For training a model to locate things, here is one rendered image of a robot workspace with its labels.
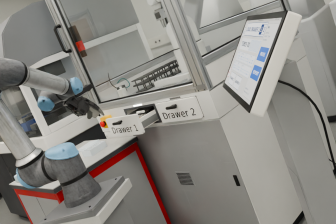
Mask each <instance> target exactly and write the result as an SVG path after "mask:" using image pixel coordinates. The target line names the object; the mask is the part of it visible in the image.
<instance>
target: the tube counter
mask: <svg viewBox="0 0 336 224"><path fill-rule="evenodd" d="M261 42H262V40H257V39H249V41H248V44H247V46H246V49H245V50H246V51H250V52H253V53H258V50H259V47H260V45H261Z"/></svg>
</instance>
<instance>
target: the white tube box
mask: <svg viewBox="0 0 336 224"><path fill-rule="evenodd" d="M106 147H107V144H106V142H105V141H98V142H95V143H94V144H92V145H91V146H89V147H87V148H86V149H84V150H83V151H81V152H82V154H83V156H84V157H92V156H93V155H95V154H97V153H98V152H100V151H101V150H103V149H104V148H106Z"/></svg>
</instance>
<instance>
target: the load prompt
mask: <svg viewBox="0 0 336 224"><path fill-rule="evenodd" d="M268 23H269V21H268V22H251V23H248V25H247V28H246V31H245V34H244V36H252V37H262V38H263V37H264V34H265V31H266V28H267V26H268Z"/></svg>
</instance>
